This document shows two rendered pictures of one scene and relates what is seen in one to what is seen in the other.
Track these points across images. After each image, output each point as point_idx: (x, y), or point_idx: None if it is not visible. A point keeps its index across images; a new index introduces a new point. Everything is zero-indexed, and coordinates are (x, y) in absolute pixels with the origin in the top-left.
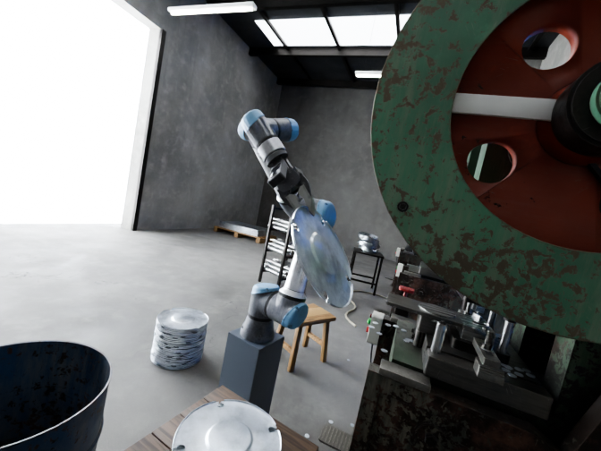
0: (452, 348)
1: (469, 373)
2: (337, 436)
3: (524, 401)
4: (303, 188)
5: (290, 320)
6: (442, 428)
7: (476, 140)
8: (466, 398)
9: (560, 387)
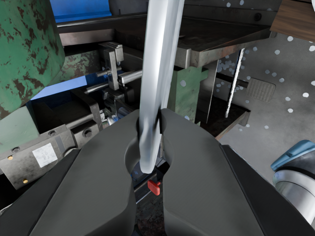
0: (132, 85)
1: (127, 52)
2: (257, 92)
3: None
4: (63, 208)
5: (303, 141)
6: None
7: None
8: (141, 50)
9: (92, 52)
